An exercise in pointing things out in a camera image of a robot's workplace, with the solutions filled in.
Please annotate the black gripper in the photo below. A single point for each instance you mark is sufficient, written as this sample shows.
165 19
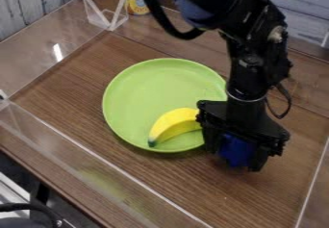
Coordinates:
245 120

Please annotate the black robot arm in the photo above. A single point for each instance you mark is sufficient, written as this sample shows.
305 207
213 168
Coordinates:
252 25

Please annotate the green round plate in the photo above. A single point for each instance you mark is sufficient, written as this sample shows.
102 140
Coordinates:
149 89

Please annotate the yellow toy banana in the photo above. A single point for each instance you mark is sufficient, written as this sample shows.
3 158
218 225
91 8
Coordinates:
174 123

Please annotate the yellow labelled tin can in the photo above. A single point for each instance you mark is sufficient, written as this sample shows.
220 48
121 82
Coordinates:
137 7

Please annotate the clear acrylic front wall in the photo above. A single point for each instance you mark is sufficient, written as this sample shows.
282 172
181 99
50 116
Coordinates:
113 197

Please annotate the clear acrylic corner bracket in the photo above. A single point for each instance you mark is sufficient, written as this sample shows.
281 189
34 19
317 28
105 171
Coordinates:
106 19

